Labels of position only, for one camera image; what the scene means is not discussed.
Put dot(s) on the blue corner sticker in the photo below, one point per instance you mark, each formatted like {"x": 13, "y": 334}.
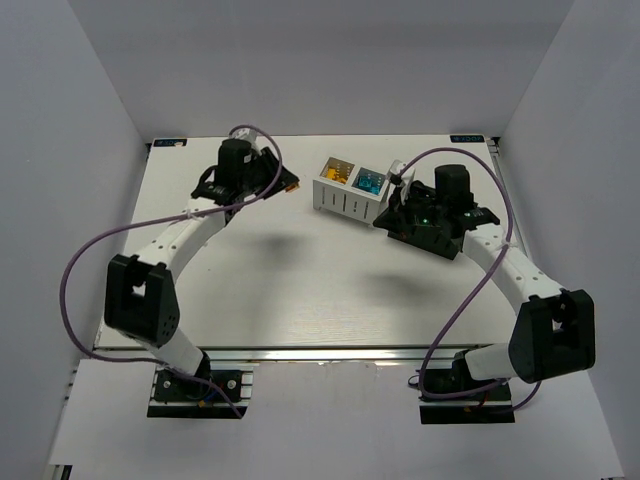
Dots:
{"x": 169, "y": 142}
{"x": 466, "y": 138}

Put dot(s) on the blue right corner sticker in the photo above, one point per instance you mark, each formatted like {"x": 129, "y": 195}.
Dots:
{"x": 466, "y": 138}

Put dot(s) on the blue left corner sticker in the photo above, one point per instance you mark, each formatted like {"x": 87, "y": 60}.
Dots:
{"x": 169, "y": 142}

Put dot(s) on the cyan rounded lego brick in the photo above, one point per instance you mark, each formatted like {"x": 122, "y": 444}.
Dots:
{"x": 370, "y": 182}

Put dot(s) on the aluminium front rail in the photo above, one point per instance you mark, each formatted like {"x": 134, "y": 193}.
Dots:
{"x": 307, "y": 354}

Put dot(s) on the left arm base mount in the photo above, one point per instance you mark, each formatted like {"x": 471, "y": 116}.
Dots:
{"x": 174, "y": 398}

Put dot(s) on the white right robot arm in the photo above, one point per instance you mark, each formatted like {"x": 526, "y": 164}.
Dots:
{"x": 554, "y": 332}

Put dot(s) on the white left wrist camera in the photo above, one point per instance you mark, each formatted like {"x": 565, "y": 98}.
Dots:
{"x": 247, "y": 134}

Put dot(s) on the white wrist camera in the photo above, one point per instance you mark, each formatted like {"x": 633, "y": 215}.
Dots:
{"x": 401, "y": 174}
{"x": 247, "y": 134}

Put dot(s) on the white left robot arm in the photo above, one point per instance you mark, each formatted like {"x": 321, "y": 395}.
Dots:
{"x": 141, "y": 301}

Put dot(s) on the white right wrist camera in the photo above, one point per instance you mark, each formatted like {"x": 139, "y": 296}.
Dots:
{"x": 401, "y": 174}

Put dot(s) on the black two-compartment container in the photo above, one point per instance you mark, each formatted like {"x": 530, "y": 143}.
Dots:
{"x": 430, "y": 238}

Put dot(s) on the white two-compartment container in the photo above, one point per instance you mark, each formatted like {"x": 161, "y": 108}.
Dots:
{"x": 345, "y": 199}

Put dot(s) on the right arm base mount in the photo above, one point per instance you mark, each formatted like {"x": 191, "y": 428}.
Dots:
{"x": 489, "y": 407}

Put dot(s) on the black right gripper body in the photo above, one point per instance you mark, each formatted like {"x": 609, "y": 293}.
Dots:
{"x": 405, "y": 215}

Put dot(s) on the orange rounded lego brick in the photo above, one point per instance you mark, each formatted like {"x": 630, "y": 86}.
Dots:
{"x": 339, "y": 174}

